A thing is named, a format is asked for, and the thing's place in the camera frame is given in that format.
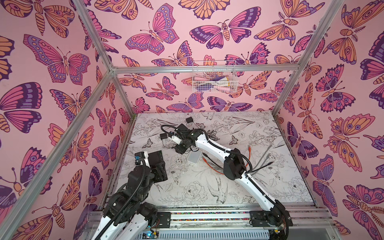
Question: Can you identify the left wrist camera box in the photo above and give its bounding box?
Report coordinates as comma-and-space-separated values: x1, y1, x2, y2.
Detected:
135, 151, 150, 167

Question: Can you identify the white wire basket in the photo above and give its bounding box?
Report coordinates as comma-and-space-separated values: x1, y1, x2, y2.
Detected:
191, 63, 239, 94

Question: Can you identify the white network switch box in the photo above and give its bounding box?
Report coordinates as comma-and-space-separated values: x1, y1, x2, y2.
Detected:
187, 150, 202, 165

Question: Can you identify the black ethernet cable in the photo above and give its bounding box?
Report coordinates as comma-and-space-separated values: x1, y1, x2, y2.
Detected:
202, 152, 274, 175

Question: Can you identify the aluminium frame post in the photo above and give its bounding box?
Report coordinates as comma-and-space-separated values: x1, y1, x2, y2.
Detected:
73, 1, 135, 117

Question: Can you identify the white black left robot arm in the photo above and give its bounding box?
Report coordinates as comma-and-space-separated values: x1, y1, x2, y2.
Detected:
92, 151, 168, 240

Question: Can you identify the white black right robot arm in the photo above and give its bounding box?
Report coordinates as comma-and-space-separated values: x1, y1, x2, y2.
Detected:
161, 125, 293, 240

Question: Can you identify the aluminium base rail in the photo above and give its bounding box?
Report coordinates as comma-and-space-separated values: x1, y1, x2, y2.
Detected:
83, 203, 340, 240

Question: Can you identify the red ethernet cable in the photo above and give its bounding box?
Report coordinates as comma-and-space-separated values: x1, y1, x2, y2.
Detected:
201, 145, 252, 176

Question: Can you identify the black power adapter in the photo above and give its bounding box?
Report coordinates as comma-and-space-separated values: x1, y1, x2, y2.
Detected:
160, 133, 182, 149
186, 117, 219, 141

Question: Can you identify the black network switch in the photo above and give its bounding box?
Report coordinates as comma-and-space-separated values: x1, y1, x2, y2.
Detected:
148, 151, 164, 168

